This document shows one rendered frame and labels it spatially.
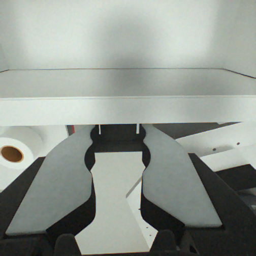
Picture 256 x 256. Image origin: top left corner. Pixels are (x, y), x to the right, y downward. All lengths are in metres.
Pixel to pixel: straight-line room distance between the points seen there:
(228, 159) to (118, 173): 1.16
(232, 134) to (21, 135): 0.39
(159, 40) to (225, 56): 0.07
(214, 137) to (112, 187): 1.34
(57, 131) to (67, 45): 0.18
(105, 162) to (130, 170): 0.24
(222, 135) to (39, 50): 0.33
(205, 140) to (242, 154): 0.10
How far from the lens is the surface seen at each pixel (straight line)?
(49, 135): 0.33
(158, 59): 0.18
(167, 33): 0.18
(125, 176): 1.49
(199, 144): 0.35
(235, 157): 0.42
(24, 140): 0.31
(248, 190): 0.41
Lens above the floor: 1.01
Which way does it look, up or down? 60 degrees down
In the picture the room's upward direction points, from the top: 175 degrees clockwise
